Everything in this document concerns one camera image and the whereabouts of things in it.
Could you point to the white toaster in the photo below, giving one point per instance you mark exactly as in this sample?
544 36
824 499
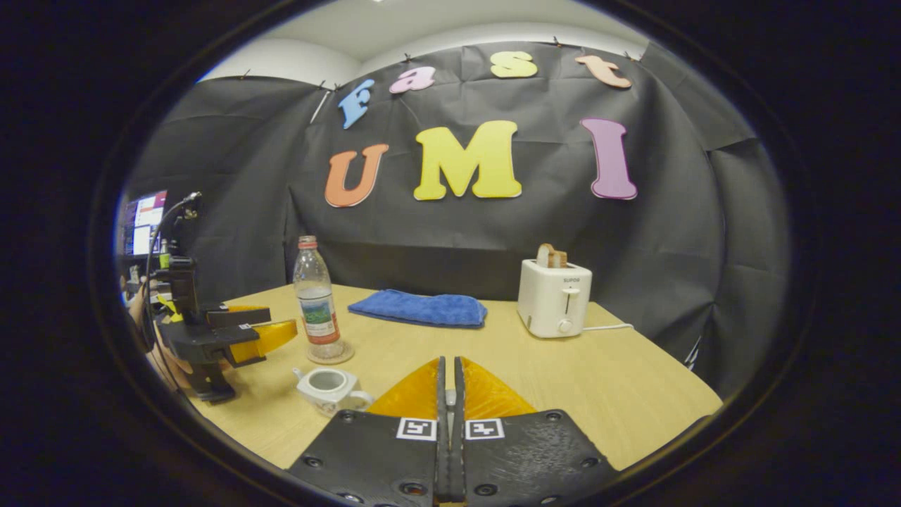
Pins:
552 299

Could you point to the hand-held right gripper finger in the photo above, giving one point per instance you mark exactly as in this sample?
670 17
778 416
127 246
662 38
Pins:
442 394
459 394

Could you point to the computer monitor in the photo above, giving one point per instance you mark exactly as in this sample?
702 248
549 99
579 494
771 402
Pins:
148 222

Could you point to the green bottle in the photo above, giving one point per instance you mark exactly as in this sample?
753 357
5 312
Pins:
165 257

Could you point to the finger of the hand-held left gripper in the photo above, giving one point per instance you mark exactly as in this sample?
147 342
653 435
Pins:
239 315
264 338

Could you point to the white ceramic teacup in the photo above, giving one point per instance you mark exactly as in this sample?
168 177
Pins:
331 398

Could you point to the blue folded towel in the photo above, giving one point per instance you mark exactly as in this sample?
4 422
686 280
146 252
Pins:
422 308

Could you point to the clear plastic water bottle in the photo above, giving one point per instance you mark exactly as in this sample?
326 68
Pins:
318 317

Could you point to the white rod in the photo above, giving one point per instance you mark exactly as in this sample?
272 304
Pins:
320 105

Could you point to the toast slice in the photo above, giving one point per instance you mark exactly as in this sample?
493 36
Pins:
547 255

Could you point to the round beige coaster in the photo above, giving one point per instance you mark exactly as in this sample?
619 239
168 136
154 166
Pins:
349 351

